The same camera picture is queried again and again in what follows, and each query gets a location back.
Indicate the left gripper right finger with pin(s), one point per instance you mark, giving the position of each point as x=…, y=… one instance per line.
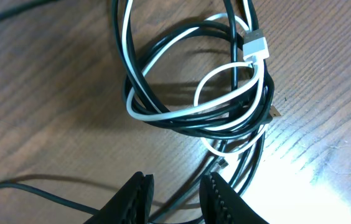
x=220, y=204

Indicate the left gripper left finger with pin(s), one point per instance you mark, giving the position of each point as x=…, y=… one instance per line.
x=130, y=205

